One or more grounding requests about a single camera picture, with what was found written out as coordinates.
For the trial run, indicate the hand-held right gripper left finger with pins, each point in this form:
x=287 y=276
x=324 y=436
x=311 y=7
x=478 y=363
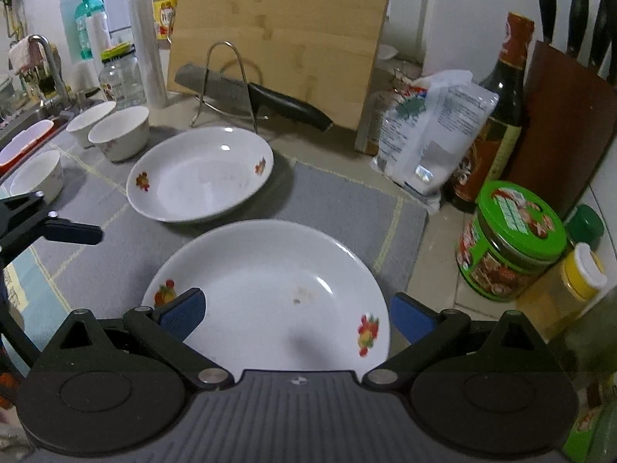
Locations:
x=185 y=316

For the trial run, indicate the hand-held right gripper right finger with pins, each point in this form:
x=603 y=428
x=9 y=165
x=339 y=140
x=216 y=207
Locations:
x=409 y=318

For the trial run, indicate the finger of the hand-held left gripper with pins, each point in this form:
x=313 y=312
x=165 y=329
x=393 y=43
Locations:
x=77 y=232
x=14 y=337

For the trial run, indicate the plain white bowl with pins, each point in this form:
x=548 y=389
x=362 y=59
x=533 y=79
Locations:
x=84 y=120
x=41 y=178

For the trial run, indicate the stained white fruit-print plate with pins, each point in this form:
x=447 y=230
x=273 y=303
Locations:
x=270 y=270

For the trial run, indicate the white bowl purple floral print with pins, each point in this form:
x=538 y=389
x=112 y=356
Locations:
x=120 y=142

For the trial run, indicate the red and white plastic container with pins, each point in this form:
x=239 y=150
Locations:
x=24 y=142

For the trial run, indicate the steel sink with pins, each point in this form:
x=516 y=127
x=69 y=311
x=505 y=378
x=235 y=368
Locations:
x=29 y=118

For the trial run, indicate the green-lidded sauce jar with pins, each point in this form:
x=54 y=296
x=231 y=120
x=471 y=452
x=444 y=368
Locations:
x=511 y=231

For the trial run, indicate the grey checked drying mat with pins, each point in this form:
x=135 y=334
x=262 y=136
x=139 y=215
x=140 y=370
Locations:
x=313 y=202

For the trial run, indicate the glass jar green lid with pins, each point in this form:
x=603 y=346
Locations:
x=123 y=82

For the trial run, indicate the steel faucet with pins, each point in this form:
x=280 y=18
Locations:
x=55 y=72

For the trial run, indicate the yellow-lidded spice jar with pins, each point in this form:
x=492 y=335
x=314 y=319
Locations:
x=578 y=275

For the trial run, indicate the pale rag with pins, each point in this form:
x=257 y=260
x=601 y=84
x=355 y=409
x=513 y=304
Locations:
x=24 y=55

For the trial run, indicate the white plastic seasoning bag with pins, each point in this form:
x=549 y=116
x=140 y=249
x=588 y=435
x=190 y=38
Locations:
x=448 y=130

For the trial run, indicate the green-capped bottle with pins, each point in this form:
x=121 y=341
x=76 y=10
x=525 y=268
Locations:
x=585 y=224

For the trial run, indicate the short clear plastic wrap roll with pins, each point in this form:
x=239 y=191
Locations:
x=99 y=33

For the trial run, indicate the tall clear plastic wrap roll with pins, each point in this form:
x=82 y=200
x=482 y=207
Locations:
x=147 y=43

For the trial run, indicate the green dish soap bottle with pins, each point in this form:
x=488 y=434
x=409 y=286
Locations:
x=84 y=19

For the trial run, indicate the white red-print food bag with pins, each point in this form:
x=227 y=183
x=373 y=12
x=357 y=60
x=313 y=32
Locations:
x=385 y=106

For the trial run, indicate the brown knife block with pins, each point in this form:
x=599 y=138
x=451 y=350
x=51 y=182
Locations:
x=569 y=130

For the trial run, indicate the dark soy sauce bottle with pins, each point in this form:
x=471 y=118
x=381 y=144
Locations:
x=506 y=82

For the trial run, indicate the bamboo cutting board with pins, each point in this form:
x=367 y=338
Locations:
x=289 y=33

